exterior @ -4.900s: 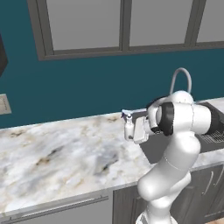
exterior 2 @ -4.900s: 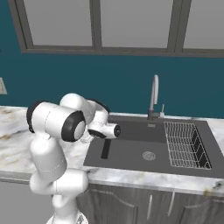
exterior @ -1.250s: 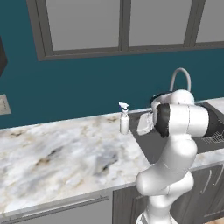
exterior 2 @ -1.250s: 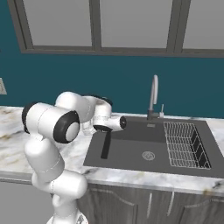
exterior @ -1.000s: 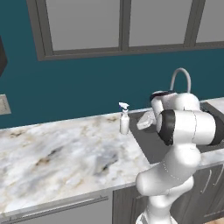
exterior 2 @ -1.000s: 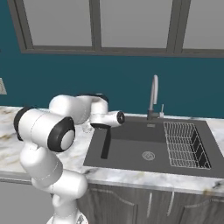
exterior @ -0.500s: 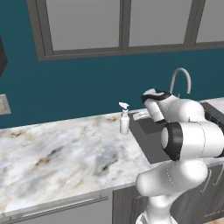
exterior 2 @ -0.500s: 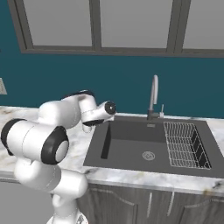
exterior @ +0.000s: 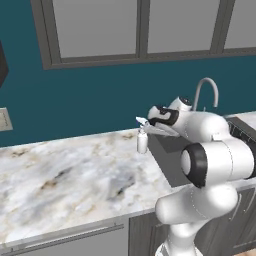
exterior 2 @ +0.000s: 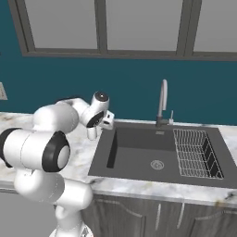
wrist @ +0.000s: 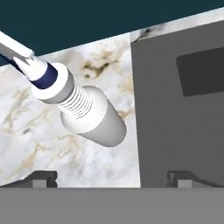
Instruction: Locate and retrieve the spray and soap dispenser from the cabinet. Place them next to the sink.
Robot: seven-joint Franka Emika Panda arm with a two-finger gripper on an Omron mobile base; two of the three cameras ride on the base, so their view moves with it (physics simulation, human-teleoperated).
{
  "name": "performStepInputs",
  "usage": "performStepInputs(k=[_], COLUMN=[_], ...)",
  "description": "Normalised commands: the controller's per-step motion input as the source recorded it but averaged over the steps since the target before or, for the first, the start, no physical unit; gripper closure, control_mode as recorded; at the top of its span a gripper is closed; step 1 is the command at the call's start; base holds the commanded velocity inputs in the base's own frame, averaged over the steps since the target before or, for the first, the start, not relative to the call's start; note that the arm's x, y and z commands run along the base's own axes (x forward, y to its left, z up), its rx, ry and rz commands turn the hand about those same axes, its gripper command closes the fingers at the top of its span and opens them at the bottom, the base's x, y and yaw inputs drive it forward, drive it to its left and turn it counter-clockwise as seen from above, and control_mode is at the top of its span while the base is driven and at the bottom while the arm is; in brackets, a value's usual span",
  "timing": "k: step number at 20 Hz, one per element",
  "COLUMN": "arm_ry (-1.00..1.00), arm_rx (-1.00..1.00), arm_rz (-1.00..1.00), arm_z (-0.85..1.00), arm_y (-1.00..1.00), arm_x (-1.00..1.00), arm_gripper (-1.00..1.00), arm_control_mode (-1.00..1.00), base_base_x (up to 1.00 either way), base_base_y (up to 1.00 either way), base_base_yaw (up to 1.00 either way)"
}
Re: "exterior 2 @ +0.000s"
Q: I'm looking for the grey framed window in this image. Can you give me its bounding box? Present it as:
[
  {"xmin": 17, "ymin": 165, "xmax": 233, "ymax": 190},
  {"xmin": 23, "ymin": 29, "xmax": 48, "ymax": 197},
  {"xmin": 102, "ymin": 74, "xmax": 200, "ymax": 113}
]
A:
[{"xmin": 6, "ymin": 0, "xmax": 237, "ymax": 62}]

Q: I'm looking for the grey curved tap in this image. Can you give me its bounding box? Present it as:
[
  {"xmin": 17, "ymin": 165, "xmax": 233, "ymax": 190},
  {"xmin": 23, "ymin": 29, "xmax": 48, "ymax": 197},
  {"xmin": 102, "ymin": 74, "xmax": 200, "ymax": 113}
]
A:
[{"xmin": 155, "ymin": 79, "xmax": 175, "ymax": 129}]

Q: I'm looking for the silver cupboard handle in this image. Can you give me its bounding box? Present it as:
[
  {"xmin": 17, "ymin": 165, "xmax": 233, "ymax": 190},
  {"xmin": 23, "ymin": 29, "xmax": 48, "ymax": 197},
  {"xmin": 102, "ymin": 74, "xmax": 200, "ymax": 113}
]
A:
[
  {"xmin": 155, "ymin": 203, "xmax": 162, "ymax": 224},
  {"xmin": 177, "ymin": 201, "xmax": 186, "ymax": 222}
]

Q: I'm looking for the dark wood cupboard door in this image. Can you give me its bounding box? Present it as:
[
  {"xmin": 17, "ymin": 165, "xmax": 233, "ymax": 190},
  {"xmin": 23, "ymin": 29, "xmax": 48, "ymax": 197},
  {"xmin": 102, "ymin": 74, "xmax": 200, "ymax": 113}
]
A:
[
  {"xmin": 170, "ymin": 200, "xmax": 237, "ymax": 237},
  {"xmin": 81, "ymin": 194, "xmax": 171, "ymax": 237}
]

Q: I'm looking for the dark grey sink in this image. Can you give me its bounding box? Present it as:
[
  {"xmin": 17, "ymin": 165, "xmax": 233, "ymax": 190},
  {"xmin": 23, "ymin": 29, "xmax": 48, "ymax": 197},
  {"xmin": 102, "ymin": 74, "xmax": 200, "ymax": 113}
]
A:
[{"xmin": 87, "ymin": 121, "xmax": 237, "ymax": 190}]

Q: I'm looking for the grey panel under worktop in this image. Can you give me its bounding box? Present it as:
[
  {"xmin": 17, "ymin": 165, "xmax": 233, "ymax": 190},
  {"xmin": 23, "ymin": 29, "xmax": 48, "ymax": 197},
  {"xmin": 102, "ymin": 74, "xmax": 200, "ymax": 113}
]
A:
[{"xmin": 0, "ymin": 190, "xmax": 57, "ymax": 237}]

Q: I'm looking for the white wire dish rack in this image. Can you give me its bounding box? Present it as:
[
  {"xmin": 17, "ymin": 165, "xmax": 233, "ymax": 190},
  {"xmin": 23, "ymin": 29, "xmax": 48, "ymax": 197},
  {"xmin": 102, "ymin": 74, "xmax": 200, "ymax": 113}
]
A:
[{"xmin": 172, "ymin": 128, "xmax": 226, "ymax": 181}]

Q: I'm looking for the pale wall socket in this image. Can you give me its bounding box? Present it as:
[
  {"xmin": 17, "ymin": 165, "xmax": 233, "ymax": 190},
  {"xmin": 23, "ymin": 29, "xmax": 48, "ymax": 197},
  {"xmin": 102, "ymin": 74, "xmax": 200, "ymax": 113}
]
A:
[{"xmin": 0, "ymin": 81, "xmax": 8, "ymax": 102}]

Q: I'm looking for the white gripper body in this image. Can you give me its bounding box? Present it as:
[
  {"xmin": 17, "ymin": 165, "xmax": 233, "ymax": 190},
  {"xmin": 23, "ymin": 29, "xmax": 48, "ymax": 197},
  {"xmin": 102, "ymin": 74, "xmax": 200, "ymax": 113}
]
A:
[{"xmin": 86, "ymin": 125, "xmax": 100, "ymax": 142}]

